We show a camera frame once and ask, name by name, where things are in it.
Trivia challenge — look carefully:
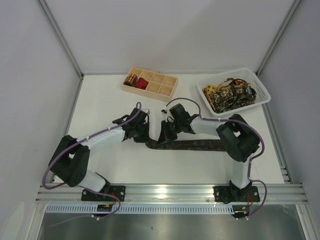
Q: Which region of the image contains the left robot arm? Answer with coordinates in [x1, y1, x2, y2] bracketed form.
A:
[48, 107, 150, 192]

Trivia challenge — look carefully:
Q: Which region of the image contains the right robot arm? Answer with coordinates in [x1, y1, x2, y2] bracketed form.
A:
[157, 103, 261, 202]

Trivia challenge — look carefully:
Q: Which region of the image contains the rolled brown patterned tie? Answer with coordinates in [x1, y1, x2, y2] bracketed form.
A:
[123, 73, 138, 87]

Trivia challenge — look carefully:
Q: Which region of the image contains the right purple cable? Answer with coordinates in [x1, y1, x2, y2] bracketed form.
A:
[166, 97, 269, 222]

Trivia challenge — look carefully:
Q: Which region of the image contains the purple cable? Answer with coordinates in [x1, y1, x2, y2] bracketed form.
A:
[41, 101, 142, 227]
[166, 97, 269, 222]

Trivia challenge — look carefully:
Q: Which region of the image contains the white plastic basket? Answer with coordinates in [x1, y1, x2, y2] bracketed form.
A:
[197, 67, 271, 118]

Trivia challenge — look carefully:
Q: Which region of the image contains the wooden compartment box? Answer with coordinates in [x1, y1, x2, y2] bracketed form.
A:
[121, 67, 179, 103]

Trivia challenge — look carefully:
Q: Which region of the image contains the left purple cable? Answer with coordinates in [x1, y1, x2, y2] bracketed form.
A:
[41, 101, 142, 227]

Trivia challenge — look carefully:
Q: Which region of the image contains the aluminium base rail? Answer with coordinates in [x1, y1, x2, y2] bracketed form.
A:
[35, 183, 308, 205]

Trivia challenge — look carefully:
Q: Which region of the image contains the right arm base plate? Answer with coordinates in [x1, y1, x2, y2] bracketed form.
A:
[213, 185, 261, 204]

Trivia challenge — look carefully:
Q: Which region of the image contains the brown blue-flowered tie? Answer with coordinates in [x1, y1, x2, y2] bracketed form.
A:
[145, 139, 226, 152]

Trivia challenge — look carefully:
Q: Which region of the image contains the left aluminium frame post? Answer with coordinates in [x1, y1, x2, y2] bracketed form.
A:
[36, 0, 84, 81]

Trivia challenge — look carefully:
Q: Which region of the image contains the rolled red tie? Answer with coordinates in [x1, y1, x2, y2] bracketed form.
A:
[134, 77, 149, 90]

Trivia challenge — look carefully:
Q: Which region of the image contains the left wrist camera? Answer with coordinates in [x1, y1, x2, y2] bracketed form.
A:
[142, 108, 150, 116]

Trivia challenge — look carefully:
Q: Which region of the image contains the white slotted cable duct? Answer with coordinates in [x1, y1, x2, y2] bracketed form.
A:
[46, 203, 235, 215]

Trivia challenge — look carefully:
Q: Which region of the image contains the aluminium frame post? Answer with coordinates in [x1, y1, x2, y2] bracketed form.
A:
[255, 0, 303, 77]
[36, 0, 84, 81]

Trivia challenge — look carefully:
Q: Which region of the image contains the right aluminium frame post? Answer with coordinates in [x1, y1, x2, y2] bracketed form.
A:
[255, 0, 303, 77]

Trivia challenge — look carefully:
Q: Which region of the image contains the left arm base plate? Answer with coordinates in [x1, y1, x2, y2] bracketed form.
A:
[81, 184, 126, 202]

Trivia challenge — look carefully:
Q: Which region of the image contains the yellow patterned tie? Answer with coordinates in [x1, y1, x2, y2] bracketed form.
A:
[202, 78, 236, 108]

